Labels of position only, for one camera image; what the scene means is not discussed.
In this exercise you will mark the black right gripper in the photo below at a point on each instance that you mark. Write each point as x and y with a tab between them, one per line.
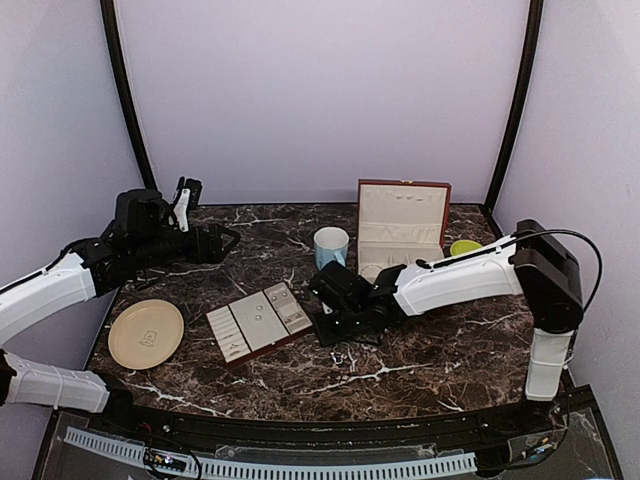
326	337

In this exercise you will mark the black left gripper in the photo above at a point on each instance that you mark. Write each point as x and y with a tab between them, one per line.
213	254

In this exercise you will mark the brown jewelry tray insert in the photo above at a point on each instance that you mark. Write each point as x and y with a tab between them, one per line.
241	338

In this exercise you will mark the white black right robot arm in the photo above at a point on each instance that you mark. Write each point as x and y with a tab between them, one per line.
530	262

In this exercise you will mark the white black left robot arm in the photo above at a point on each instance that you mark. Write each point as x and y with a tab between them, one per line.
85	269

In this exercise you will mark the brown open jewelry box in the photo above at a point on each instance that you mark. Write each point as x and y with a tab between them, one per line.
400	222

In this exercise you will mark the small silver earrings on table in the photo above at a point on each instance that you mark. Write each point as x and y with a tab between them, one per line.
337	357

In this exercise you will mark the light blue mug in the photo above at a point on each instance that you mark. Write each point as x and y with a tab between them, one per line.
330	244

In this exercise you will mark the beige round plate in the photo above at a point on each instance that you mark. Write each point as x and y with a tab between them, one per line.
146	334

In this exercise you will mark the green bowl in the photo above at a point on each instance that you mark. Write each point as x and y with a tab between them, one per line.
464	246

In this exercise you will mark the black front table rail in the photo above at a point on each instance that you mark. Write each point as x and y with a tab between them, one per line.
482	429

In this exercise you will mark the white slotted cable duct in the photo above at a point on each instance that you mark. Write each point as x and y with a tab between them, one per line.
253	463

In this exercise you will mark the black left corner post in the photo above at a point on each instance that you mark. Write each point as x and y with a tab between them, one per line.
123	88

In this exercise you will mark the black corner post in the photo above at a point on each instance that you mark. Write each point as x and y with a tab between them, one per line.
521	88
123	88

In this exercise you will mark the black right corner post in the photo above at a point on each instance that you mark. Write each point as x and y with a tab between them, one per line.
521	88

